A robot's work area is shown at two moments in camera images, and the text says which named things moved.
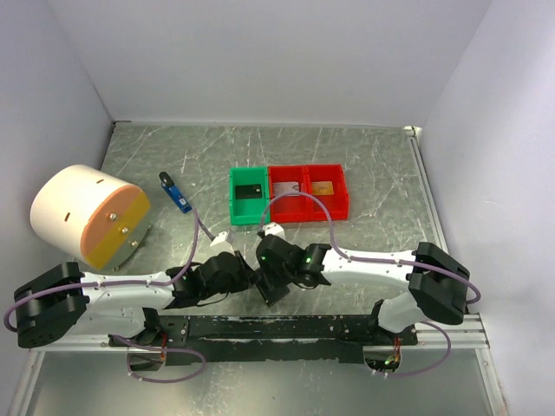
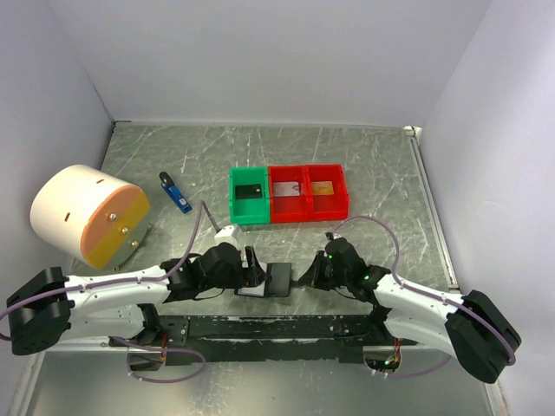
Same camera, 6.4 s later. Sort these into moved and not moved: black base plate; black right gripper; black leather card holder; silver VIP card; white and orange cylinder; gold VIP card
Moved: black right gripper; black leather card holder
Not moved: black base plate; white and orange cylinder; gold VIP card; silver VIP card
